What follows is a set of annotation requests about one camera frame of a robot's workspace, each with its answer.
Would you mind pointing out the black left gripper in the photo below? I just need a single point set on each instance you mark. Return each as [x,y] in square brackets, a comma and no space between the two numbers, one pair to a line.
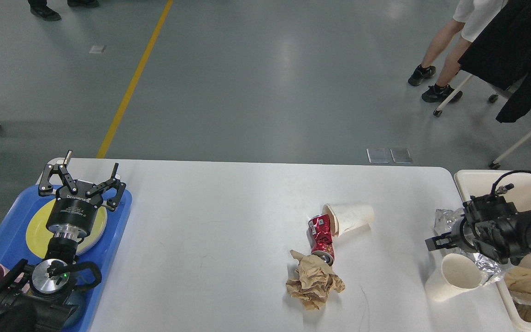
[73,214]

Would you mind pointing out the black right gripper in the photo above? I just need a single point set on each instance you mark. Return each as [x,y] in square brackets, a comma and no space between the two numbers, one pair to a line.
[463,238]

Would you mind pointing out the white paper cup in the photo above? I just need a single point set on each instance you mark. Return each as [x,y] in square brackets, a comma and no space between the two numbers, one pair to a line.
[346,217]
[454,275]

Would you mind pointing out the yellow plastic plate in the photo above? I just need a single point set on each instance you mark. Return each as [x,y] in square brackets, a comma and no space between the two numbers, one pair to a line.
[37,235]

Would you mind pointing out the aluminium foil sheet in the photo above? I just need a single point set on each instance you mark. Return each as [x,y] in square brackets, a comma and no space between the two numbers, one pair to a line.
[491,271]

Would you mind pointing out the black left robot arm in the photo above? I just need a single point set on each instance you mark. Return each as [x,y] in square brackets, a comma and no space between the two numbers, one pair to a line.
[59,240]

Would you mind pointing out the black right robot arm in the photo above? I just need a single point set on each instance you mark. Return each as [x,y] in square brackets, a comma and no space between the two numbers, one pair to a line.
[491,226]

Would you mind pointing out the blue plastic tray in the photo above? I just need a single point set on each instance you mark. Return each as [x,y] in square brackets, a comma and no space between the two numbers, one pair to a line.
[13,245]

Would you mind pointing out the clear plastic piece on floor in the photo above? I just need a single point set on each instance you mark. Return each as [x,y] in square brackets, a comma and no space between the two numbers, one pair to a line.
[378,155]

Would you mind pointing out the beige plastic bin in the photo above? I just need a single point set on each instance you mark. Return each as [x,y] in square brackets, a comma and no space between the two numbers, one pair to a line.
[478,183]

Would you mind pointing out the crushed red soda can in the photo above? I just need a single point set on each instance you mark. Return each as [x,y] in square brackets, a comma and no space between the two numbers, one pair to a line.
[319,230]

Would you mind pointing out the crumpled brown paper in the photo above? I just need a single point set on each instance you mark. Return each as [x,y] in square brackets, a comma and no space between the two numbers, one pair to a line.
[314,281]

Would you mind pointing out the walking person's legs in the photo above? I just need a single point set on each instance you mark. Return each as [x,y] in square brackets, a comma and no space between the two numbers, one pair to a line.
[39,8]

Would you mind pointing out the black jacket on chair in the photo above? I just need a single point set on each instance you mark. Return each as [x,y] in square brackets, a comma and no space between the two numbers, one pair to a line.
[501,55]

